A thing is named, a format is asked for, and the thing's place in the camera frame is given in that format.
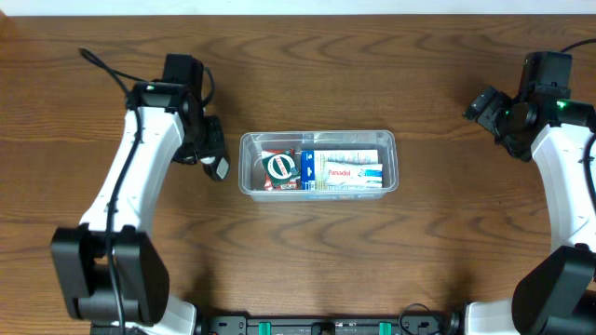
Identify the dark bottle white cap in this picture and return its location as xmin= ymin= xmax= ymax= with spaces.
xmin=200 ymin=154 xmax=230 ymax=182

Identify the green square box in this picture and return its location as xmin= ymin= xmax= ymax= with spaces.
xmin=261 ymin=150 xmax=302 ymax=188

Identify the red Panadol box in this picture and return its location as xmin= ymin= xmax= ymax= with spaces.
xmin=260 ymin=148 xmax=302 ymax=192

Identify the blue fever patch box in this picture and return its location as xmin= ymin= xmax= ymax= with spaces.
xmin=301 ymin=150 xmax=381 ymax=191

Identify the white Panadol box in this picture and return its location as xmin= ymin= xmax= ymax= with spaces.
xmin=322 ymin=162 xmax=383 ymax=188

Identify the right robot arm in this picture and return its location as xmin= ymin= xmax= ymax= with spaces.
xmin=458 ymin=50 xmax=595 ymax=334

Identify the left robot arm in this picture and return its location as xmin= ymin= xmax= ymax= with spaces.
xmin=50 ymin=54 xmax=231 ymax=334

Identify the clear plastic container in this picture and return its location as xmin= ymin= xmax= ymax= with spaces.
xmin=238 ymin=130 xmax=399 ymax=202

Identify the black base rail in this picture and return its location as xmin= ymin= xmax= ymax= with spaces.
xmin=195 ymin=312 xmax=464 ymax=335

